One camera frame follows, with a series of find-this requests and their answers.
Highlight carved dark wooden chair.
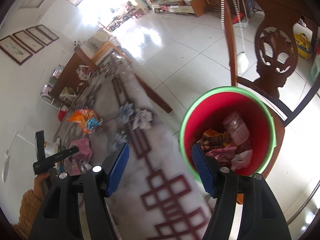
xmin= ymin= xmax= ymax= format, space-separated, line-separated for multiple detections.
xmin=222 ymin=0 xmax=319 ymax=126

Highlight grey patterned floor mat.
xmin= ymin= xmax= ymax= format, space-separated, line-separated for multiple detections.
xmin=71 ymin=53 xmax=211 ymax=239

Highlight white wire book rack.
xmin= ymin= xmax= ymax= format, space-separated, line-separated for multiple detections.
xmin=40 ymin=93 xmax=63 ymax=109

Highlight orange and blue snack bag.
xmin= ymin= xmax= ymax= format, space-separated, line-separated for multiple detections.
xmin=67 ymin=109 xmax=103 ymax=134

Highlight small red bag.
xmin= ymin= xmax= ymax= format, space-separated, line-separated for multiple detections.
xmin=57 ymin=110 xmax=68 ymax=122

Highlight pink plastic wrapper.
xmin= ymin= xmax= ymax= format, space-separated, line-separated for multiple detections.
xmin=70 ymin=138 xmax=93 ymax=163

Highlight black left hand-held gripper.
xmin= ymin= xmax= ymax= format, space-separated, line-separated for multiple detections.
xmin=32 ymin=130 xmax=80 ymax=190

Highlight yellow wrapper in bin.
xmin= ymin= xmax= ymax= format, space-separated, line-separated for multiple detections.
xmin=198 ymin=128 xmax=233 ymax=152

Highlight red bin with green rim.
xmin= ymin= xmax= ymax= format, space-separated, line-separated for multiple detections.
xmin=179 ymin=86 xmax=277 ymax=182

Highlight white paper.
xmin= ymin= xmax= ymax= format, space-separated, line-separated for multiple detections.
xmin=231 ymin=150 xmax=253 ymax=171

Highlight crushed clear plastic bottle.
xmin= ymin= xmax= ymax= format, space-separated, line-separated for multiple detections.
xmin=223 ymin=112 xmax=250 ymax=146

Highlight low wooden tv cabinet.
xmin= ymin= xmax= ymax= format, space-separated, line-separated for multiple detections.
xmin=151 ymin=0 xmax=207 ymax=17

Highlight framed wall pictures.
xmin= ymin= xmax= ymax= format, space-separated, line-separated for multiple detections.
xmin=1 ymin=24 xmax=60 ymax=66

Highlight orange fuzzy sleeve forearm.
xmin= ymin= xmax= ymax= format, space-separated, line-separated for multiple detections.
xmin=11 ymin=172 xmax=51 ymax=240

